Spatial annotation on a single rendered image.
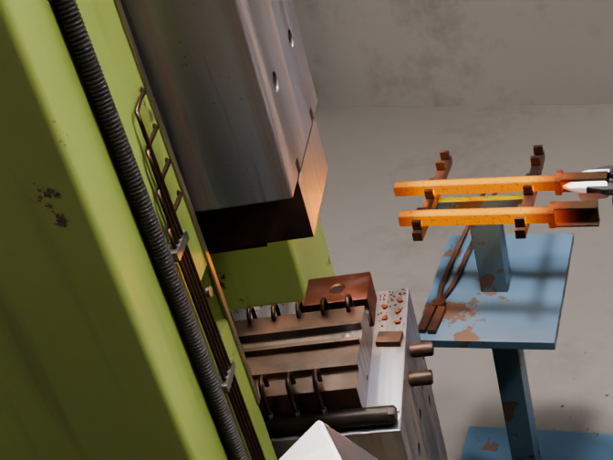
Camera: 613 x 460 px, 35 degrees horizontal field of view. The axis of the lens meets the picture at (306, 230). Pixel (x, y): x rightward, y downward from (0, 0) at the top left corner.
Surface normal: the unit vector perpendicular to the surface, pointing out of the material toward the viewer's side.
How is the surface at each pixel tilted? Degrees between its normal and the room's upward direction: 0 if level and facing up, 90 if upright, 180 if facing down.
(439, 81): 90
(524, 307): 0
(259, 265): 90
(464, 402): 0
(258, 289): 90
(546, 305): 0
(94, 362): 90
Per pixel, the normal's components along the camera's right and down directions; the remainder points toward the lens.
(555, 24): -0.43, 0.56
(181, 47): -0.12, 0.55
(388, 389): -0.24, -0.83
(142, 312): 0.96, -0.14
